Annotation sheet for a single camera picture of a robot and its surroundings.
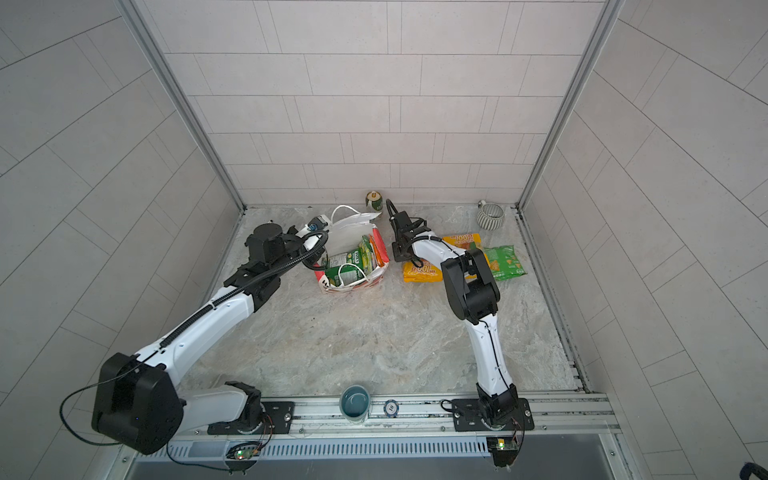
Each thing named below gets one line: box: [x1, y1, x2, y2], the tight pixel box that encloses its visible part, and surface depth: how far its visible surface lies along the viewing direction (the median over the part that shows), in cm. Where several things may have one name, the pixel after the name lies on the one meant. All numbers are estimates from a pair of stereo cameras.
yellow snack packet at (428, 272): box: [403, 258, 443, 283], surface depth 94 cm
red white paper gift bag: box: [349, 205, 390, 291], surface depth 82 cm
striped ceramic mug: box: [476, 200, 504, 231], surface depth 108 cm
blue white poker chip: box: [383, 399, 400, 418], surface depth 74 cm
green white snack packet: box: [325, 236, 373, 287], surface depth 92 cm
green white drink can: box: [365, 190, 383, 211], surface depth 108 cm
